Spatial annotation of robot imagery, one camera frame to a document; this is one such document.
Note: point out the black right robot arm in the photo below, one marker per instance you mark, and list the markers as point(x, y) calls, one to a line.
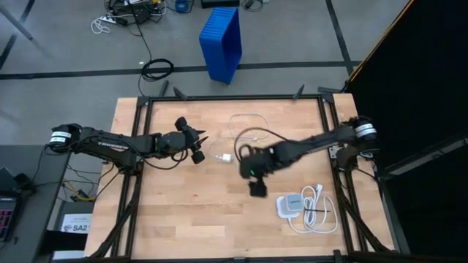
point(321, 140)

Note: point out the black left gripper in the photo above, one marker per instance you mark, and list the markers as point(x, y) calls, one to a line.
point(192, 140)

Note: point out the black device on desk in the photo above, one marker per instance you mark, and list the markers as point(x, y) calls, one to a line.
point(14, 180)

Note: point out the black power adapter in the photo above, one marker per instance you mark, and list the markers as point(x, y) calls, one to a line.
point(249, 3)

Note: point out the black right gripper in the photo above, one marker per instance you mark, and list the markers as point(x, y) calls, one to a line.
point(261, 164)

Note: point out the laptop with lit keyboard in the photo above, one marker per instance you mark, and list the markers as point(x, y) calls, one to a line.
point(5, 219)

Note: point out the black side desk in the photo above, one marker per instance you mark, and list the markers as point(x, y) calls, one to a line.
point(36, 201)

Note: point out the blue plastic crate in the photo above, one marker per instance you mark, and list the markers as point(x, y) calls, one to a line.
point(219, 44)

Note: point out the grey metal table leg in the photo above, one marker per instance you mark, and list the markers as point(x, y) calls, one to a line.
point(16, 23)

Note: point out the white printed sign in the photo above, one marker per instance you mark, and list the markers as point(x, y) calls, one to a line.
point(77, 224)

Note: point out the black curtain partition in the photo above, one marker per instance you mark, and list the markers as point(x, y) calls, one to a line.
point(420, 73)

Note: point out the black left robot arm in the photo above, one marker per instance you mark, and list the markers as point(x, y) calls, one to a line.
point(109, 144)

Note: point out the white floor power strip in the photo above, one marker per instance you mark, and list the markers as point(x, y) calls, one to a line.
point(108, 19)

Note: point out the white power strip tower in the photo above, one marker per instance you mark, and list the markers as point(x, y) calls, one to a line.
point(292, 202)

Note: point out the flat black box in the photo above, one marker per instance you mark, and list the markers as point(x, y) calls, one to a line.
point(219, 3)

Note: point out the black electronics pile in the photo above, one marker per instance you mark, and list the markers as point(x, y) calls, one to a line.
point(137, 12)

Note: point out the white USB charger cube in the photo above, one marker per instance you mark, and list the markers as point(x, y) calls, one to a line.
point(227, 158)

